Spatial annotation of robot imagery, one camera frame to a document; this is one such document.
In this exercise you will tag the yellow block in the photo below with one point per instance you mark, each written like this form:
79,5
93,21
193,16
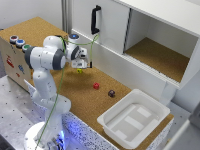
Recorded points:
79,70

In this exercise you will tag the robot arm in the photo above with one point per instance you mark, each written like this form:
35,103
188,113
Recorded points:
46,60

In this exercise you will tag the blue button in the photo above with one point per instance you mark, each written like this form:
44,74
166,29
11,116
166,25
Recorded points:
20,42

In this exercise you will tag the pink block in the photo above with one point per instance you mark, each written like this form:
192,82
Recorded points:
96,85

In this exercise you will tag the purple block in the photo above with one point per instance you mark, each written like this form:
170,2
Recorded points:
111,93

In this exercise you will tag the white sliding door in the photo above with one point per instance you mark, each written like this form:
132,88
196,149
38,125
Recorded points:
106,23

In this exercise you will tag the white cabinet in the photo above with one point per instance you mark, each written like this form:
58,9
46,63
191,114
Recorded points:
160,50

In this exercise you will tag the green button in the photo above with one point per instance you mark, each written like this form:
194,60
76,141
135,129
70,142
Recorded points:
26,47

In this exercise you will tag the white plastic box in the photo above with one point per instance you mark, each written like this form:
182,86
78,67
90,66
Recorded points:
135,118

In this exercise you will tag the red button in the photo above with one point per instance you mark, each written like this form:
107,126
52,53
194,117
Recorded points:
13,39

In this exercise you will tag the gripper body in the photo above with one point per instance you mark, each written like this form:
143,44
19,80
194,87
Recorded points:
80,62

